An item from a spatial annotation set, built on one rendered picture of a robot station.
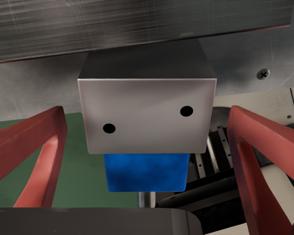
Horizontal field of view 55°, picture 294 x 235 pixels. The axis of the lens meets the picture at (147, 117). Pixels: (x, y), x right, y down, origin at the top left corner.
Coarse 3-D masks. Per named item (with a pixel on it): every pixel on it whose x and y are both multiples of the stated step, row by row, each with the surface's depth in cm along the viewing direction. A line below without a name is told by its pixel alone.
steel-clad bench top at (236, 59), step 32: (256, 32) 15; (288, 32) 15; (0, 64) 15; (32, 64) 15; (64, 64) 15; (224, 64) 16; (256, 64) 16; (288, 64) 16; (0, 96) 16; (32, 96) 17; (64, 96) 17
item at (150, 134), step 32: (96, 64) 11; (128, 64) 11; (160, 64) 11; (192, 64) 11; (96, 96) 10; (128, 96) 10; (160, 96) 10; (192, 96) 10; (96, 128) 11; (128, 128) 11; (160, 128) 11; (192, 128) 11; (128, 160) 14; (160, 160) 14
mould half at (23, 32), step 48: (0, 0) 5; (48, 0) 5; (96, 0) 5; (144, 0) 5; (192, 0) 5; (240, 0) 5; (288, 0) 5; (0, 48) 6; (48, 48) 6; (96, 48) 6
